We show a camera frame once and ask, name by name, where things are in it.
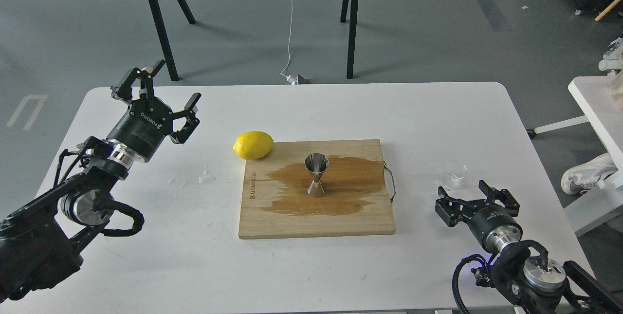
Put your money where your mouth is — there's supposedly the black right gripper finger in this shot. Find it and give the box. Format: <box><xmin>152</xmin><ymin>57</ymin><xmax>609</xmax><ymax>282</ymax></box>
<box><xmin>478</xmin><ymin>180</ymin><xmax>520</xmax><ymax>217</ymax></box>
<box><xmin>435</xmin><ymin>186</ymin><xmax>470</xmax><ymax>227</ymax></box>

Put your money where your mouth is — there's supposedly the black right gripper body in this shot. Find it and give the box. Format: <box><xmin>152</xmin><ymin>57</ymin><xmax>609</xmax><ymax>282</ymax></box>
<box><xmin>461</xmin><ymin>200</ymin><xmax>523</xmax><ymax>254</ymax></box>

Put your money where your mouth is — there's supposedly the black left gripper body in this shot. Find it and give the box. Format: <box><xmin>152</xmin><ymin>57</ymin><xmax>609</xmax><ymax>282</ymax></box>
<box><xmin>106</xmin><ymin>97</ymin><xmax>173</xmax><ymax>163</ymax></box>

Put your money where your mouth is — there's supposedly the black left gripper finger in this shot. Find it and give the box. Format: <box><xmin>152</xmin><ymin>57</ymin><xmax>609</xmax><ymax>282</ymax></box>
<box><xmin>166</xmin><ymin>92</ymin><xmax>201</xmax><ymax>145</ymax></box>
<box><xmin>110</xmin><ymin>59</ymin><xmax>167</xmax><ymax>108</ymax></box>

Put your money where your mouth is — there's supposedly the small clear glass beaker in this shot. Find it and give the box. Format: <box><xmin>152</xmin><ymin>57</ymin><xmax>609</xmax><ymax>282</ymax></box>
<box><xmin>438</xmin><ymin>160</ymin><xmax>469</xmax><ymax>190</ymax></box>

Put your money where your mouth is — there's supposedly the steel cocktail jigger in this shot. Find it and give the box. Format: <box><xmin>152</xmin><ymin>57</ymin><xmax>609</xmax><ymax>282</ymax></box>
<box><xmin>305</xmin><ymin>153</ymin><xmax>329</xmax><ymax>198</ymax></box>

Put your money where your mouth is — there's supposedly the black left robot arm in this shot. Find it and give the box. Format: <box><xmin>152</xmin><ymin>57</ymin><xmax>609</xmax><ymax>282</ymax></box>
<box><xmin>0</xmin><ymin>60</ymin><xmax>201</xmax><ymax>300</ymax></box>

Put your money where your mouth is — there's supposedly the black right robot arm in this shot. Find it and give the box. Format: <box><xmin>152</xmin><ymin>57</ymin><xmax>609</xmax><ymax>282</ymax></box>
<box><xmin>435</xmin><ymin>180</ymin><xmax>623</xmax><ymax>314</ymax></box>

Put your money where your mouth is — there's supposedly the yellow lemon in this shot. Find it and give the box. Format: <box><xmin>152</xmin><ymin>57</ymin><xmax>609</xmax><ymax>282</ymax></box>
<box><xmin>232</xmin><ymin>131</ymin><xmax>274</xmax><ymax>160</ymax></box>

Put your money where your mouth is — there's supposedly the white sneaker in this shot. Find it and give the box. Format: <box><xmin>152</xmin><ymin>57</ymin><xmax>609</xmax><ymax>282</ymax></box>
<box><xmin>561</xmin><ymin>153</ymin><xmax>618</xmax><ymax>196</ymax></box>

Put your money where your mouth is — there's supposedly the wooden cutting board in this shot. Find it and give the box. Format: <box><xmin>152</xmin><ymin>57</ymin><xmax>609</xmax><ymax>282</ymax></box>
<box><xmin>238</xmin><ymin>139</ymin><xmax>396</xmax><ymax>240</ymax></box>

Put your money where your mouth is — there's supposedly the white cable on floor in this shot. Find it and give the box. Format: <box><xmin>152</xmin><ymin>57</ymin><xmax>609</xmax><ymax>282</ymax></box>
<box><xmin>280</xmin><ymin>0</ymin><xmax>310</xmax><ymax>85</ymax></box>

